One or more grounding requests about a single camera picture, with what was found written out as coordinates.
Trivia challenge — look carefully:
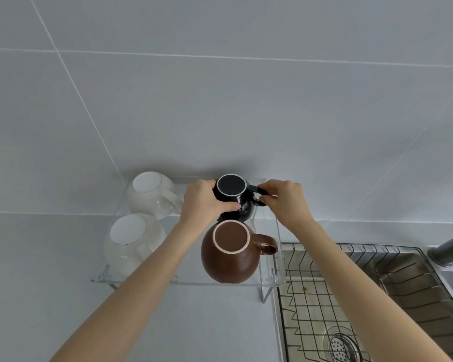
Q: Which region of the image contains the person's right hand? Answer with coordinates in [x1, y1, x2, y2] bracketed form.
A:
[257, 179, 315, 230]

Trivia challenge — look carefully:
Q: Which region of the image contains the person's left hand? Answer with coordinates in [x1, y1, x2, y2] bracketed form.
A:
[178, 179, 241, 230]

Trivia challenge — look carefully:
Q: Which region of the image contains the black ceramic mug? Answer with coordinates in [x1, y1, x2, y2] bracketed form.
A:
[212, 174, 269, 223]

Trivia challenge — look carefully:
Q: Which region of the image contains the wire sink rack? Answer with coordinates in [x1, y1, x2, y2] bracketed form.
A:
[276, 243, 453, 362]

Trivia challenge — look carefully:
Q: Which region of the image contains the brown ceramic mug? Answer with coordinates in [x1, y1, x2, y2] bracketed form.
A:
[201, 220, 279, 284]

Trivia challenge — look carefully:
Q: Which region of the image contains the grey faucet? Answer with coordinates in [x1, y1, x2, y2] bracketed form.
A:
[427, 234, 453, 269]

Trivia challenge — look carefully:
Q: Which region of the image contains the white ceramic mug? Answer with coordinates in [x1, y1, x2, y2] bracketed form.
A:
[103, 213, 167, 276]
[125, 171, 183, 220]

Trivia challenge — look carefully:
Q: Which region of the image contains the metal sink drain strainer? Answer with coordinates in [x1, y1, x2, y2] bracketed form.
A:
[323, 328, 363, 362]

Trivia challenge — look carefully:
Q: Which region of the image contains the stainless steel sink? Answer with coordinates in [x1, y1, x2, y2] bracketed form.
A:
[274, 243, 453, 362]

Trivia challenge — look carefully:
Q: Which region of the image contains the person's left forearm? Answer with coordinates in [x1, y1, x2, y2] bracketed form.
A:
[50, 221, 205, 362]

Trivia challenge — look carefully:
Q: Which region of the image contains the person's right forearm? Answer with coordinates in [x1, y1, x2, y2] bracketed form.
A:
[294, 218, 453, 362]

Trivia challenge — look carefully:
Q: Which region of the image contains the clear acrylic shelf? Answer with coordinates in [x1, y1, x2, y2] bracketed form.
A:
[91, 176, 286, 304]

